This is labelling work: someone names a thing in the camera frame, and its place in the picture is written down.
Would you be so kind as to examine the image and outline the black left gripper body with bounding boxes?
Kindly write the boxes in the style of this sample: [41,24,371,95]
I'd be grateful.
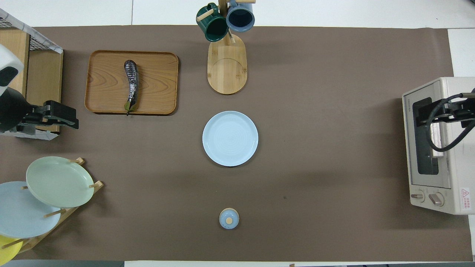
[33,100,62,127]

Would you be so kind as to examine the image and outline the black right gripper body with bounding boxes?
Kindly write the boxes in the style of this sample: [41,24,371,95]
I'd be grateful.
[442,99,475,122]

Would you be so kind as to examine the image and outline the dark purple eggplant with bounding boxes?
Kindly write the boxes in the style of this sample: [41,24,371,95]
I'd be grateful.
[124,60,140,116]

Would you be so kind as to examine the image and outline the light blue round plate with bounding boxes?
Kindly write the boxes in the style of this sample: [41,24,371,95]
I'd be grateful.
[202,111,259,167]

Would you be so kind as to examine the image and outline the beige toaster oven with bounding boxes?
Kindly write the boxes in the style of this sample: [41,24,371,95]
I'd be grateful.
[402,77,475,215]

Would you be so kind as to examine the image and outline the wooden two-step shelf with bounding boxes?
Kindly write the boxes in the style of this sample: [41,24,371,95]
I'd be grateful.
[0,28,64,135]

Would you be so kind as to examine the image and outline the pale green plate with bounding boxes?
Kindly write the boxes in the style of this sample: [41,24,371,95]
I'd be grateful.
[26,156,95,208]

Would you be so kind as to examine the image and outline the wooden plate rack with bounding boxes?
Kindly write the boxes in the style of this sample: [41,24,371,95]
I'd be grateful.
[0,158,104,254]

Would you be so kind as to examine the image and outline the wooden serving tray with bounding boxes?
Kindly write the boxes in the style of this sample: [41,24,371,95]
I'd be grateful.
[85,50,179,115]

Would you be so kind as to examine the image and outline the light blue racked plate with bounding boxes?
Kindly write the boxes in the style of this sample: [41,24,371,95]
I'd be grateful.
[0,181,62,238]

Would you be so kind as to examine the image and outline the brown table mat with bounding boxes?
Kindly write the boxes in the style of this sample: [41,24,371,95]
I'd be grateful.
[0,25,472,262]

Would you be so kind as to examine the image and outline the yellow plate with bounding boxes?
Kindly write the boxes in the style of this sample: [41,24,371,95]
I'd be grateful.
[0,234,23,264]

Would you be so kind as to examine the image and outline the wooden mug tree stand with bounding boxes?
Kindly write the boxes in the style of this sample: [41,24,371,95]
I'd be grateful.
[196,0,256,95]

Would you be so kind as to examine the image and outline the dark green mug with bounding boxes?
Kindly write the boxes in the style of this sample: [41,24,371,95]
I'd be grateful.
[196,3,229,42]

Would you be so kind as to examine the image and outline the blue mug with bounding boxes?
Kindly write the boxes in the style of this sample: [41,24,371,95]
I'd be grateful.
[226,0,255,33]

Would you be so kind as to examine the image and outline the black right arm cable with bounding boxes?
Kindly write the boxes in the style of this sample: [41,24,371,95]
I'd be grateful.
[426,92,475,152]

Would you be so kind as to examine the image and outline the black wire basket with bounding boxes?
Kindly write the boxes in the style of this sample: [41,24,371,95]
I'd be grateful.
[0,17,62,52]

